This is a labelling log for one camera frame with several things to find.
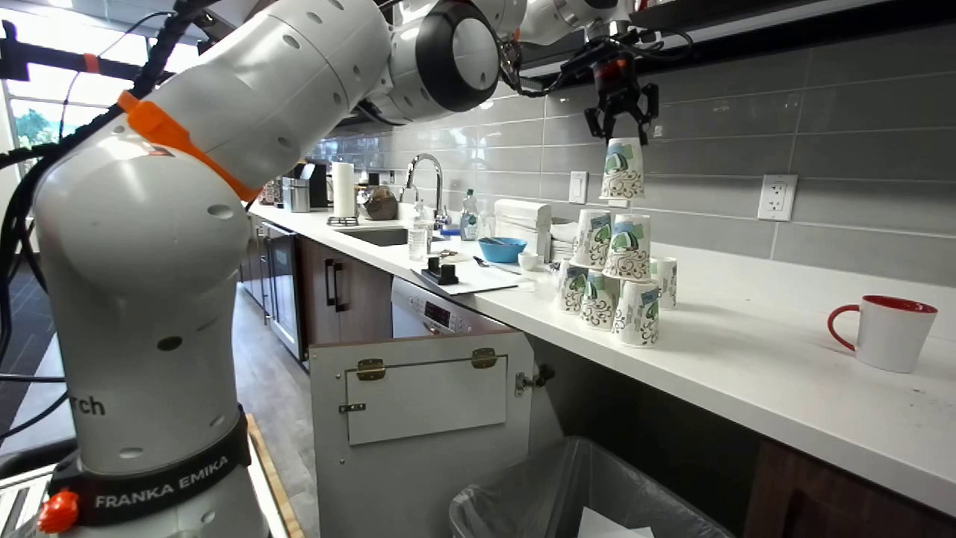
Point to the white outlet far right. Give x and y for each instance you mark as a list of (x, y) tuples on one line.
[(578, 187)]

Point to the open cabinet door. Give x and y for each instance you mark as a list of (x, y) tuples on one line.
[(405, 426)]

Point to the white cutting board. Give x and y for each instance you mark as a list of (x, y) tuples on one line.
[(474, 279)]

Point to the patterned paper cup four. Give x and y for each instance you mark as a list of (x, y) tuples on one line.
[(638, 318)]

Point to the grey trash bin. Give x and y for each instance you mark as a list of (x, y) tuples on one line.
[(551, 491)]

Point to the dark wall shelf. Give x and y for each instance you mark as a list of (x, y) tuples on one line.
[(705, 31)]

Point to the white napkin stack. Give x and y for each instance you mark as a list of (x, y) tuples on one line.
[(529, 222)]

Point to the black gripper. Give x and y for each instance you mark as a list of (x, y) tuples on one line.
[(619, 91)]

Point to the dishwasher front panel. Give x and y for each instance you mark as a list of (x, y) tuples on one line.
[(418, 311)]

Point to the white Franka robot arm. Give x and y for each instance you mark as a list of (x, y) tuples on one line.
[(141, 227)]

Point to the blue bowl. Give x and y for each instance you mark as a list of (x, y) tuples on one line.
[(501, 249)]

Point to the patterned paper cup two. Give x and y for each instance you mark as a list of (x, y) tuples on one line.
[(572, 285)]

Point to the patterned paper cup one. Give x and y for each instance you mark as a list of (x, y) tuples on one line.
[(622, 170)]

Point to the patterned paper cup three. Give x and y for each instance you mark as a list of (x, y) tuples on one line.
[(602, 299)]

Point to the white mug red handle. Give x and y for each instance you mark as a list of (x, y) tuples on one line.
[(892, 330)]

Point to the paper towel roll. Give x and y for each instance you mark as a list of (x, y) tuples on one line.
[(344, 191)]

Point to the white wall outlet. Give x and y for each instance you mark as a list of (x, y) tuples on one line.
[(777, 194)]

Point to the clear water bottle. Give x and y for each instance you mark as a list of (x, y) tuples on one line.
[(418, 234)]

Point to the patterned paper cup seven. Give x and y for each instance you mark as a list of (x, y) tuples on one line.
[(629, 245)]

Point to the kitchen faucet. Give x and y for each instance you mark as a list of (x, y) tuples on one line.
[(426, 179)]

